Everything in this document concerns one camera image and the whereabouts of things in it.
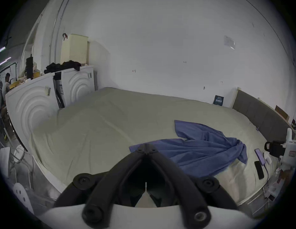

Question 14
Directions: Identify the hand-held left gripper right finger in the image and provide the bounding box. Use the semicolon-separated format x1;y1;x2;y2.
146;143;239;226

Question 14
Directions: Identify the black phone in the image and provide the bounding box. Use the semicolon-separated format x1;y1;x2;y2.
254;161;265;180

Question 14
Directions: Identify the bed with beige sheet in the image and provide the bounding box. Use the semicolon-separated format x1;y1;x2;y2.
31;87;280;206

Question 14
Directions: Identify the phone with lit screen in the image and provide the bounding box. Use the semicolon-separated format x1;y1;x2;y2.
255;148;267;165

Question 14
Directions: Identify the blue shirt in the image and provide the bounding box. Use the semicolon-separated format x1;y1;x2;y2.
129;120;248;178

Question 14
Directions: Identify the thin charging cable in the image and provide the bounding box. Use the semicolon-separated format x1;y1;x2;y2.
263;164;271;190

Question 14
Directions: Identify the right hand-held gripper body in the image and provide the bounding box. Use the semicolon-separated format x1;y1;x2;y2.
264;128;296;172

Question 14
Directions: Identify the white washing machine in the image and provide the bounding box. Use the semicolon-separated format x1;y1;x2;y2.
44;33;96;109
5;54;59;150

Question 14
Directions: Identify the white chair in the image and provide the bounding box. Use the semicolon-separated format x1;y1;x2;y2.
13;182;35;215
0;147;26;178

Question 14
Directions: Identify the grey padded headboard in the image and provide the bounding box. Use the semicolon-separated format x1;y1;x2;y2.
232;87;296;148

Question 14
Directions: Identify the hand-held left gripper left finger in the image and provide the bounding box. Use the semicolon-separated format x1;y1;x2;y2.
53;143;148;224

